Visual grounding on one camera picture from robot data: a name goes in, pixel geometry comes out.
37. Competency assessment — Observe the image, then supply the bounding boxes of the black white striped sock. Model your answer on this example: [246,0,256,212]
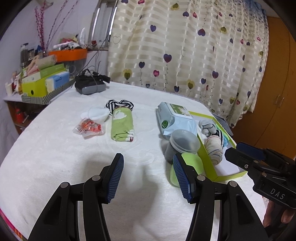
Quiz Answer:
[105,99,134,115]
[216,129,228,146]

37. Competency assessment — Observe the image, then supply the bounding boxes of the beige bandage cloth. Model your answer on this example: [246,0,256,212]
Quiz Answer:
[205,136,223,166]

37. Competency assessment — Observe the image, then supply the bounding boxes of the grey sock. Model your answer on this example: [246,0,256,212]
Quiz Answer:
[199,120,217,137]

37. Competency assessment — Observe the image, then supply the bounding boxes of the green rabbit pattern towel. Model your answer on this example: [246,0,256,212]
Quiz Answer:
[111,107,134,142]

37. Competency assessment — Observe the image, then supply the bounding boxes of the white cotton pads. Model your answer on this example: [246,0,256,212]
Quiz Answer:
[80,107,110,123]

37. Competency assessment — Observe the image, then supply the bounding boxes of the person's right hand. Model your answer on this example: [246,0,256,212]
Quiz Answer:
[262,199,296,229]

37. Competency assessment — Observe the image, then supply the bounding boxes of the green white shallow box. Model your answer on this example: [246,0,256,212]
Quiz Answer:
[190,111,246,182]

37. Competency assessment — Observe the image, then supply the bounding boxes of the wooden wardrobe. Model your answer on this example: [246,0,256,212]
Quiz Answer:
[233,17,295,159]

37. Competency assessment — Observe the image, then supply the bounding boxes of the green lidded jar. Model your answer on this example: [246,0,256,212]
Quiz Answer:
[170,153,206,187]

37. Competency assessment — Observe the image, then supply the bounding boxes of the dark jar clear lid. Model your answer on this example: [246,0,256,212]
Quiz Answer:
[164,130,201,164]

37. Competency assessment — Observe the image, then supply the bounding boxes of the wet wipes pack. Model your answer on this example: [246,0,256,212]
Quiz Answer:
[156,102,197,140]

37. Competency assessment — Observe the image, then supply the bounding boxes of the white table blanket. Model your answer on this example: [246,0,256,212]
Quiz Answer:
[1,82,210,240]

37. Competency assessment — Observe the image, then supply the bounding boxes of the heart pattern curtain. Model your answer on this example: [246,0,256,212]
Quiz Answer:
[107,0,269,127]

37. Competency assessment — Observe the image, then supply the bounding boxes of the side shelf table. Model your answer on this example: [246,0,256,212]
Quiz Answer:
[3,94,47,135]

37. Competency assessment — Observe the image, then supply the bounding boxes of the striped tray box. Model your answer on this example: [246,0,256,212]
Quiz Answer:
[21,79,76,105]

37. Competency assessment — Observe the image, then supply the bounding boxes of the lime green box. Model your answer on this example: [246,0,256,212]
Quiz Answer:
[21,76,70,98]

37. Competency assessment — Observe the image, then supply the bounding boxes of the blue tissue pack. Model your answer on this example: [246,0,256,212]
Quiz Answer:
[45,71,70,93]

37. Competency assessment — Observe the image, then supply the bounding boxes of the black grey VR headset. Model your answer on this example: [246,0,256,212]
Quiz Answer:
[74,69,111,95]

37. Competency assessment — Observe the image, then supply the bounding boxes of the green white long box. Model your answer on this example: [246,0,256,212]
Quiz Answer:
[22,63,65,83]

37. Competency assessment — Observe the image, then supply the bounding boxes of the orange storage bin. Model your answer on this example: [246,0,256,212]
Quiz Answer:
[48,49,88,62]

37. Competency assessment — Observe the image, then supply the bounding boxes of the pink branch decoration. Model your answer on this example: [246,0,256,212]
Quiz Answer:
[34,1,79,54]

